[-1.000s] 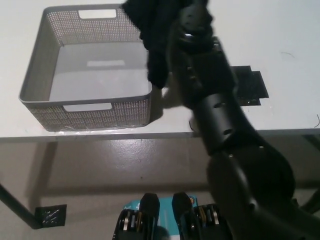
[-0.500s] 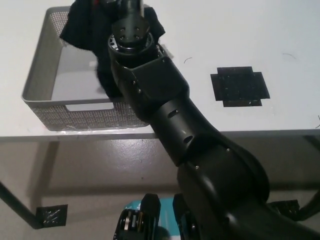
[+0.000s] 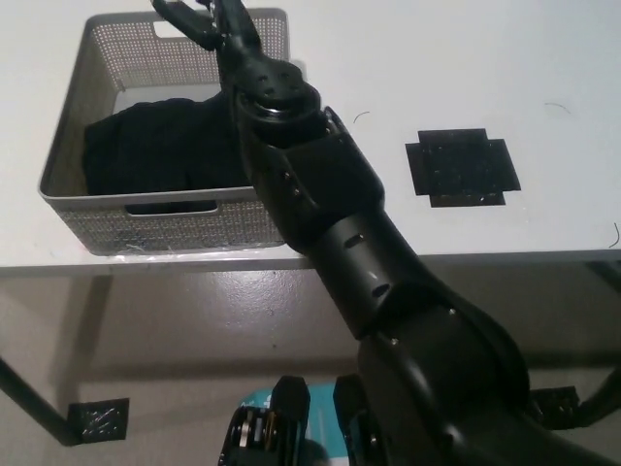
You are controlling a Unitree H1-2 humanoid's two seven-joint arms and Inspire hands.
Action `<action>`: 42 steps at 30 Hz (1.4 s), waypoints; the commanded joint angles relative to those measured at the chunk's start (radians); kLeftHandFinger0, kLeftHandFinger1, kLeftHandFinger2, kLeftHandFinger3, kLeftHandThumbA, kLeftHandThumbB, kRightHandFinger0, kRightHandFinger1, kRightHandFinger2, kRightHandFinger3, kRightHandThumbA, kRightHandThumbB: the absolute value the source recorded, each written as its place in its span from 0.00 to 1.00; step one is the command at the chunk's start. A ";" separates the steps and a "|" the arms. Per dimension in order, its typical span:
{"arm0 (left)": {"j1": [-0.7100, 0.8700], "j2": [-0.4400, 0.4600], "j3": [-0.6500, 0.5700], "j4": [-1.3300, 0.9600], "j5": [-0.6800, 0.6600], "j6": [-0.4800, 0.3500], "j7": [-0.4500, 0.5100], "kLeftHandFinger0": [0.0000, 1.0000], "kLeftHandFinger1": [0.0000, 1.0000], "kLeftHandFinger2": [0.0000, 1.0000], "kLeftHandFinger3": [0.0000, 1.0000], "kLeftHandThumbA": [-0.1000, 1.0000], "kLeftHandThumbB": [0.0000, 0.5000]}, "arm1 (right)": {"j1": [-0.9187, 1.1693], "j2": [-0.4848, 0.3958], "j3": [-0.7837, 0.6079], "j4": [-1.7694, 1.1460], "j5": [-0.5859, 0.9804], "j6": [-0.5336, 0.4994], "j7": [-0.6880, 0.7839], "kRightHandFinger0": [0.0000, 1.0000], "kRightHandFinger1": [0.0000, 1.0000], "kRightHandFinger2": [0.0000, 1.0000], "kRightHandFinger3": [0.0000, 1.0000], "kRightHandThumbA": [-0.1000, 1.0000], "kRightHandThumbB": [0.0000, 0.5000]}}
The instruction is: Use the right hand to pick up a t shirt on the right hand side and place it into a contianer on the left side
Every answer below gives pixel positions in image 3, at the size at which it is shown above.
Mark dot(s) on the black table tape patch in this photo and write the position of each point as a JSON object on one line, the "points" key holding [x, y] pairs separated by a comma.
{"points": [[461, 167]]}

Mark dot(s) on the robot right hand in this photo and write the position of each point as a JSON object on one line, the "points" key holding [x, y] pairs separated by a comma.
{"points": [[276, 80]]}

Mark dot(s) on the robot body block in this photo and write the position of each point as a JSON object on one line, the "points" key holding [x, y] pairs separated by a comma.
{"points": [[288, 403], [347, 403]]}

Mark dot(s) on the robot left body block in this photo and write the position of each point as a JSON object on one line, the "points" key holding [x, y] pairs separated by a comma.
{"points": [[288, 403]]}

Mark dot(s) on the black t-shirt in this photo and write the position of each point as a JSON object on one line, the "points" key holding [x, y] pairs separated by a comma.
{"points": [[160, 150]]}

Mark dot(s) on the robot right body block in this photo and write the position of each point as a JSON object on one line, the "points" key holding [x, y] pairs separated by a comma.
{"points": [[347, 403]]}

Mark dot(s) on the clear tape strip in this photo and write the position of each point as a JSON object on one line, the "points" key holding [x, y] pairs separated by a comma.
{"points": [[204, 253]]}

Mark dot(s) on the black table leg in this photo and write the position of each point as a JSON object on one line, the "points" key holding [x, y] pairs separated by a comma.
{"points": [[34, 403], [601, 403]]}

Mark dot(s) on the grey perforated plastic basket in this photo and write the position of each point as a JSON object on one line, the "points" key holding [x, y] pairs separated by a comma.
{"points": [[194, 228]]}

